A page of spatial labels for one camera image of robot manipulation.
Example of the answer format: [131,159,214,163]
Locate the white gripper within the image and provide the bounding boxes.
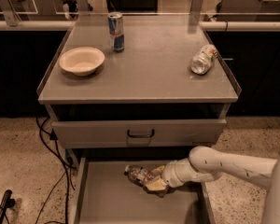
[144,161,185,198]

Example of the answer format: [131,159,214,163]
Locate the clear plastic water bottle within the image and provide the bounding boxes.
[124,165,156,187]

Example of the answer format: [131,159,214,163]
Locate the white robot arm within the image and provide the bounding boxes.
[145,147,280,224]

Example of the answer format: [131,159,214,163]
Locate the open grey middle drawer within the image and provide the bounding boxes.
[69,147,213,224]

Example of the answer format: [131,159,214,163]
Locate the grey top drawer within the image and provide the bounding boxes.
[52,119,227,148]

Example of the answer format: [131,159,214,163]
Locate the grey metal drawer cabinet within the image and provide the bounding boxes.
[35,13,243,224]

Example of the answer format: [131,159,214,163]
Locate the silver soda can lying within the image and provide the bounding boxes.
[189,44,217,76]

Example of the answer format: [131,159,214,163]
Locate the white paper bowl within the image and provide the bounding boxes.
[59,47,105,77]

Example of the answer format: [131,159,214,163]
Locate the black object on floor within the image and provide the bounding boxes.
[0,189,15,224]

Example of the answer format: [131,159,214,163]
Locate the blue silver energy drink can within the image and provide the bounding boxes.
[107,12,124,52]

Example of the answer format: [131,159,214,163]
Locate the black drawer handle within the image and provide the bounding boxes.
[126,129,155,138]

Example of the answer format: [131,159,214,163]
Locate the black floor cables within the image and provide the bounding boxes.
[34,115,77,224]

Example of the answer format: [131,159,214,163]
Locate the white horizontal rail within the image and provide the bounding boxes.
[0,21,280,32]

